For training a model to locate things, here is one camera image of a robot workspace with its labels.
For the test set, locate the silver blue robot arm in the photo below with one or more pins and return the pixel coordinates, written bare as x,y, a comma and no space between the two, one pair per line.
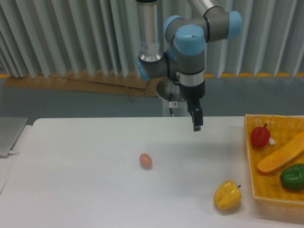
176,48

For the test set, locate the yellow wicker basket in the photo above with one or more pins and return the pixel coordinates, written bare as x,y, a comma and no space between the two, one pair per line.
268,187

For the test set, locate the yellow floor tape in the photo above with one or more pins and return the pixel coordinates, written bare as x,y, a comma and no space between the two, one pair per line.
257,75

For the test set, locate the silver laptop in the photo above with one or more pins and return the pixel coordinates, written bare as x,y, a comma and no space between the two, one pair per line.
11,129

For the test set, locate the small white object in basket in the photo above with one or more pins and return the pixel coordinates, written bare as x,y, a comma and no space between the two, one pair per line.
271,141

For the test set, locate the brown cardboard sheet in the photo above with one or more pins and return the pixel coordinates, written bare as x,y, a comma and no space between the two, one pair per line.
131,85

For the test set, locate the red bell pepper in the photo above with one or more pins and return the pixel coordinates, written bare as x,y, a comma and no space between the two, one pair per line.
260,136

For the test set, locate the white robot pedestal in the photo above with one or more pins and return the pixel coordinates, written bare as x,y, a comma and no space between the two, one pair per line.
174,109

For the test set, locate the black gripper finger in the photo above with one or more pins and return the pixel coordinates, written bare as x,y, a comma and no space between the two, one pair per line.
189,108
197,115

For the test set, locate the yellow bell pepper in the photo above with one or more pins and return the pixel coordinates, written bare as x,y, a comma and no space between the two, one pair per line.
227,196

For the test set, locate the green bell pepper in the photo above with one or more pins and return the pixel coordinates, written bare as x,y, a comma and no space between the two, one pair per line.
293,177

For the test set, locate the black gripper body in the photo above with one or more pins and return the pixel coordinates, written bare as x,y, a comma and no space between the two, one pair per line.
192,93

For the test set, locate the brown egg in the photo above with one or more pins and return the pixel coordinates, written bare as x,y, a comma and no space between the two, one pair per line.
145,161

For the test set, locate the white side table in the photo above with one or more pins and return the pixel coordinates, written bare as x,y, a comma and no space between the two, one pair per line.
7,164

